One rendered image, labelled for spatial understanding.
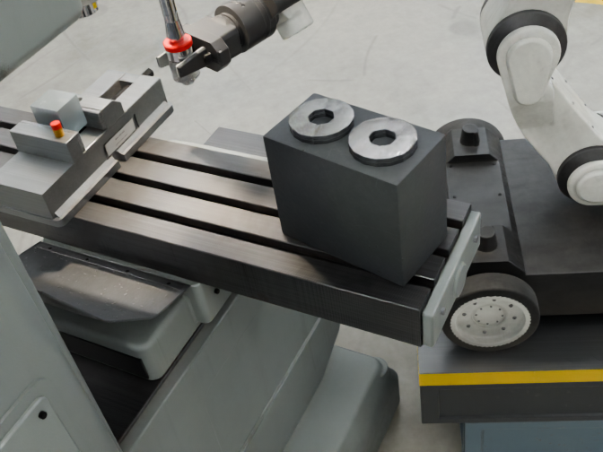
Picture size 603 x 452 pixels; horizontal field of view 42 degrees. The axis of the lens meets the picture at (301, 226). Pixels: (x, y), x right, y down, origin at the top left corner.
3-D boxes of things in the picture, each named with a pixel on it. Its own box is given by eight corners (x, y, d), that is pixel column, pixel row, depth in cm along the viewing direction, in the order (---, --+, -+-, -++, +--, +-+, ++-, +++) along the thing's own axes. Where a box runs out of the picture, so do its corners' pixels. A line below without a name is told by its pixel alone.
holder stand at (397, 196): (327, 188, 127) (312, 83, 114) (448, 236, 116) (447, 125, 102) (281, 233, 121) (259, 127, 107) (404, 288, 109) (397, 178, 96)
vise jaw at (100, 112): (70, 101, 144) (63, 83, 141) (125, 112, 139) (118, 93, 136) (49, 120, 140) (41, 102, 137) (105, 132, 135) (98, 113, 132)
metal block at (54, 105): (61, 117, 138) (48, 88, 134) (88, 123, 135) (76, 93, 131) (41, 134, 135) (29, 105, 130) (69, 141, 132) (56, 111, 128)
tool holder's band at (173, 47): (196, 39, 129) (196, 32, 129) (185, 53, 126) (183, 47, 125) (171, 37, 131) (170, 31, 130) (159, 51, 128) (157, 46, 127)
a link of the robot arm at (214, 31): (167, 15, 132) (220, -14, 138) (180, 65, 139) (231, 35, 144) (214, 36, 125) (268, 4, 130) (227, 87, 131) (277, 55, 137)
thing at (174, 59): (205, 68, 133) (196, 39, 129) (193, 84, 130) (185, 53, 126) (179, 66, 135) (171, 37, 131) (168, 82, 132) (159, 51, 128)
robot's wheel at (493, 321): (533, 333, 170) (540, 268, 157) (537, 351, 166) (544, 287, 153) (440, 335, 173) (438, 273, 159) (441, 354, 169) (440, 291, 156)
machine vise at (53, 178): (114, 97, 156) (97, 48, 149) (176, 108, 150) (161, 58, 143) (-5, 210, 135) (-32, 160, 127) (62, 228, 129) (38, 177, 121)
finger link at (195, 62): (174, 63, 126) (203, 46, 129) (179, 80, 129) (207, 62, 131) (180, 65, 125) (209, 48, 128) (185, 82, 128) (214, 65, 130)
